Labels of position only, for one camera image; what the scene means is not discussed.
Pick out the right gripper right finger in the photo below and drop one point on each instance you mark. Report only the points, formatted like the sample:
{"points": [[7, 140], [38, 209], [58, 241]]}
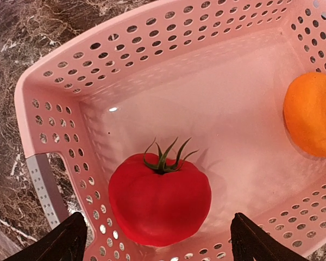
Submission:
{"points": [[250, 242]]}

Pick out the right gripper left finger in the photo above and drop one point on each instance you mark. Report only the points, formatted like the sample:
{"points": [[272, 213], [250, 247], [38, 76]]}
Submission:
{"points": [[65, 242]]}

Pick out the red toy fruit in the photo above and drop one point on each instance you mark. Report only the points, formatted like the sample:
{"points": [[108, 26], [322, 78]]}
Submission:
{"points": [[158, 201]]}

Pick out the orange toy fruit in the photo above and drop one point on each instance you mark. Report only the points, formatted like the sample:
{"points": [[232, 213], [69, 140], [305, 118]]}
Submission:
{"points": [[305, 113]]}

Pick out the pink plastic basket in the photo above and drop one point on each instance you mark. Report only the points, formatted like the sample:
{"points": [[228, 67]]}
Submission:
{"points": [[212, 74]]}

